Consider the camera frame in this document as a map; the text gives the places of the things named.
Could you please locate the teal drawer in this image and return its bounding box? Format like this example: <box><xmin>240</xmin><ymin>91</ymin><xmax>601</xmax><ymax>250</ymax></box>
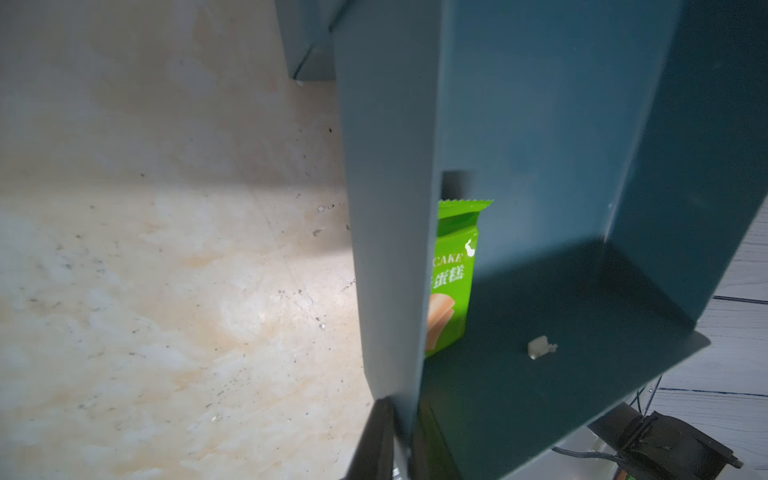
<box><xmin>332</xmin><ymin>1</ymin><xmax>767</xmax><ymax>479</ymax></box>

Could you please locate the green cookie packet one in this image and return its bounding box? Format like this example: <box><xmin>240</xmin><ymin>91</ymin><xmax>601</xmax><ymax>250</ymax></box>
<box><xmin>425</xmin><ymin>200</ymin><xmax>492</xmax><ymax>357</ymax></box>

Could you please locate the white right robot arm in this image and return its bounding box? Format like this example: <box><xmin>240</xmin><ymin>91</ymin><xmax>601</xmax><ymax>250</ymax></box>
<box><xmin>551</xmin><ymin>403</ymin><xmax>744</xmax><ymax>480</ymax></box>

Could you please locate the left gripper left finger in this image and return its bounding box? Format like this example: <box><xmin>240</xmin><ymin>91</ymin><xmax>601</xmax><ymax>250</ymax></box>
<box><xmin>344</xmin><ymin>398</ymin><xmax>395</xmax><ymax>480</ymax></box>

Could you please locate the teal drawer cabinet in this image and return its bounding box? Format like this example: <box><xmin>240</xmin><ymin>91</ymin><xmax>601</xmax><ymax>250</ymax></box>
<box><xmin>275</xmin><ymin>0</ymin><xmax>351</xmax><ymax>82</ymax></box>

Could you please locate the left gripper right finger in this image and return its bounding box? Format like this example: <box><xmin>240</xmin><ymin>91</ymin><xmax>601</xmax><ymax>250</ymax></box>
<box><xmin>409</xmin><ymin>401</ymin><xmax>461</xmax><ymax>480</ymax></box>

